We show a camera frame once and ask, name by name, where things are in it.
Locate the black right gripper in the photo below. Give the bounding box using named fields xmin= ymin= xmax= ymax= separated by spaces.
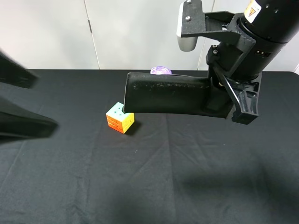
xmin=202 ymin=45 xmax=262 ymax=124

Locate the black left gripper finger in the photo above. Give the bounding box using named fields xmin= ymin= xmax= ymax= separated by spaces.
xmin=0 ymin=51 xmax=39 ymax=89
xmin=0 ymin=98 xmax=58 ymax=144

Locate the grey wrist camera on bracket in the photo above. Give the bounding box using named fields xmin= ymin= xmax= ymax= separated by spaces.
xmin=177 ymin=0 xmax=256 ymax=52

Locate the black tablecloth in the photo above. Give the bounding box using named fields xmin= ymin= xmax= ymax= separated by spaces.
xmin=0 ymin=70 xmax=299 ymax=224

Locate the black leather pouch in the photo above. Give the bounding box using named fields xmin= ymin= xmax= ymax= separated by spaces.
xmin=123 ymin=72 xmax=213 ymax=117

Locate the colourful puzzle cube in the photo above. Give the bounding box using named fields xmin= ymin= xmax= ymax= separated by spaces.
xmin=106 ymin=102 xmax=135 ymax=134

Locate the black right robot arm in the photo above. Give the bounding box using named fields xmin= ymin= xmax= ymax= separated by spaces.
xmin=205 ymin=0 xmax=299 ymax=124

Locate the purple capped paper cylinder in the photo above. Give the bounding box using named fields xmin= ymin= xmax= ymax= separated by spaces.
xmin=150 ymin=66 xmax=172 ymax=75

